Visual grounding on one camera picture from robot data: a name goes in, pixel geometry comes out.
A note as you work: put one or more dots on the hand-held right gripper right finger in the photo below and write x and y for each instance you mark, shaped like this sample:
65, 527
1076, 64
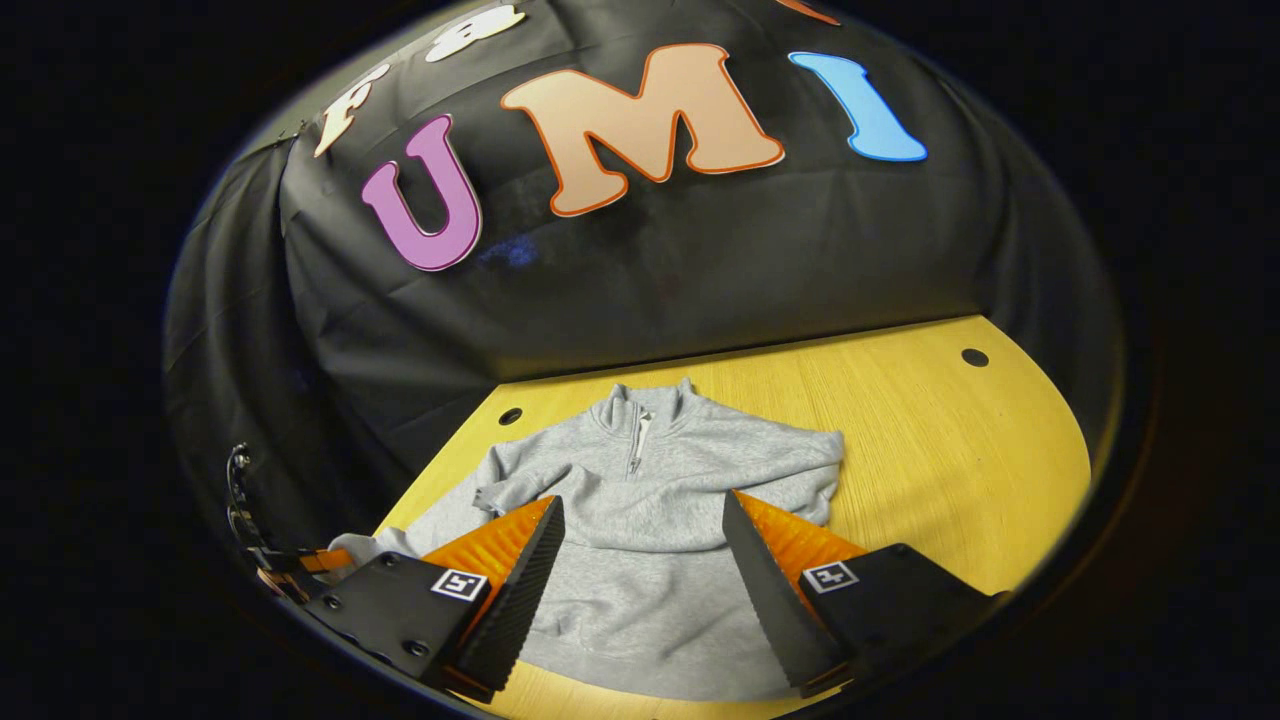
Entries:
770, 600

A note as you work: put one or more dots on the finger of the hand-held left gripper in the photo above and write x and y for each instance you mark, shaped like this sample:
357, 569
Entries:
328, 560

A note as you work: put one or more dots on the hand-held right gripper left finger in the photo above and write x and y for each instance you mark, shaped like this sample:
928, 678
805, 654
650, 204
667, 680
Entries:
520, 600

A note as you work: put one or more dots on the grey zip-neck sweatshirt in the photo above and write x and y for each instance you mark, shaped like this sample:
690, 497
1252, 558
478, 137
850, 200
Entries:
640, 560

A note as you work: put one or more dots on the black backdrop cloth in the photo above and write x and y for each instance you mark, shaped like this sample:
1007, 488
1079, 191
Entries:
700, 250

